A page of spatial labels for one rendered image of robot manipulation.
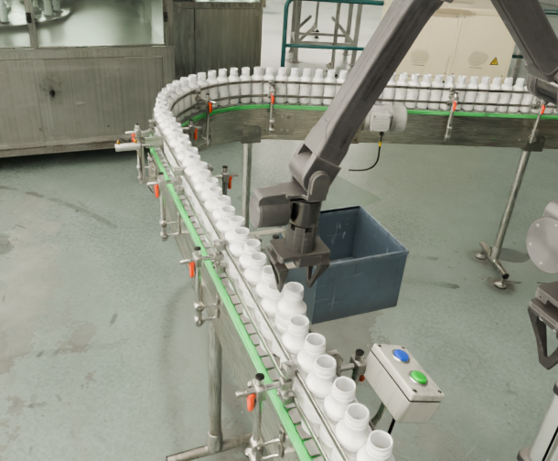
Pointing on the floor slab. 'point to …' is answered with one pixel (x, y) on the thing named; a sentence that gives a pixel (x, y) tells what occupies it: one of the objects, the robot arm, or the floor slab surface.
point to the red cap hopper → (323, 33)
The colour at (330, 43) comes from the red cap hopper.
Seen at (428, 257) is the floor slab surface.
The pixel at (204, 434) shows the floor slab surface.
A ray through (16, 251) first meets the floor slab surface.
